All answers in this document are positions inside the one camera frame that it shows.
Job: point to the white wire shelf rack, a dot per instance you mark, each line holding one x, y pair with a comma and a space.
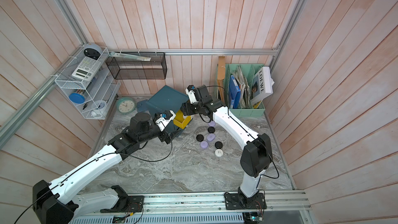
102, 87

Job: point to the blue folder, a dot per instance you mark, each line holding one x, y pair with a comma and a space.
234, 92

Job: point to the purple earphone case middle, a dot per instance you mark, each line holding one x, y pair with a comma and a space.
211, 137

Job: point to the purple earphone case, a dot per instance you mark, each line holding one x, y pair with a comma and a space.
212, 124
204, 144
211, 137

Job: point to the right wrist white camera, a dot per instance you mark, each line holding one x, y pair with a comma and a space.
191, 94

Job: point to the black earphone case left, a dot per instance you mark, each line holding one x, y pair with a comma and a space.
200, 138

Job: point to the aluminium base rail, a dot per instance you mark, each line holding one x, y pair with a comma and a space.
275, 206

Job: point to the white calculator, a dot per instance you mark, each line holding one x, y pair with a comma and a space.
86, 69

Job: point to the black earphone case lower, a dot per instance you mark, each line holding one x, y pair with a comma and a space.
218, 145

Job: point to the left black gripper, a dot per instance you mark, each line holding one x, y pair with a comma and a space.
168, 139

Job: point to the black earphone case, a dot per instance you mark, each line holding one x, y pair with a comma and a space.
211, 129
218, 145
200, 138

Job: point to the white earphone case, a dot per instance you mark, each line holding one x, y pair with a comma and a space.
219, 153

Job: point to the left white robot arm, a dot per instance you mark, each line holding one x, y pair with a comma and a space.
57, 202

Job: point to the green file organizer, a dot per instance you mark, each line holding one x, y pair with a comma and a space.
248, 71

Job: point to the black mesh basket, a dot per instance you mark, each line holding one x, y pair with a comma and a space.
123, 69

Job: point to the teal drawer cabinet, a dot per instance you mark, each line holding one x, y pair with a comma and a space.
166, 99

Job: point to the yellow top drawer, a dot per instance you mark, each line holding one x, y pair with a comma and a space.
181, 121

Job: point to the purple earphone case lower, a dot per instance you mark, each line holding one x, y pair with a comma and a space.
204, 144

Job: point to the green round alarm clock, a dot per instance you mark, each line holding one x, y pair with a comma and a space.
125, 105

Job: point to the white ruler strip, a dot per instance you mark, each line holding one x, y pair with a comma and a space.
129, 56

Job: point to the purple earphone case top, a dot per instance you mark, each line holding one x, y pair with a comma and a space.
212, 124

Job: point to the black earphone case top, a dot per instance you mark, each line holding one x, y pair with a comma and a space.
211, 129

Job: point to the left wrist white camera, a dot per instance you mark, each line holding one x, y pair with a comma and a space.
163, 119

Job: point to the wrist white camera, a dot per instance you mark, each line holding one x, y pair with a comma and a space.
191, 94
163, 119

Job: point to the white Loewe book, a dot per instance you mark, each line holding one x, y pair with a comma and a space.
262, 86

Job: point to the grey round speaker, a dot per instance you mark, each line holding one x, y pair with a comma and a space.
92, 51

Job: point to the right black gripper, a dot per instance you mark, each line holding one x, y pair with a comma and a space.
187, 110

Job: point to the small blue notebook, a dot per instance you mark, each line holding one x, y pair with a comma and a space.
142, 106

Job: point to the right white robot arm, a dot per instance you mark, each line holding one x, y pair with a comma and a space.
256, 155

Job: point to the blue round lid jar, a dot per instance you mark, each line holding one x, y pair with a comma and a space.
78, 96

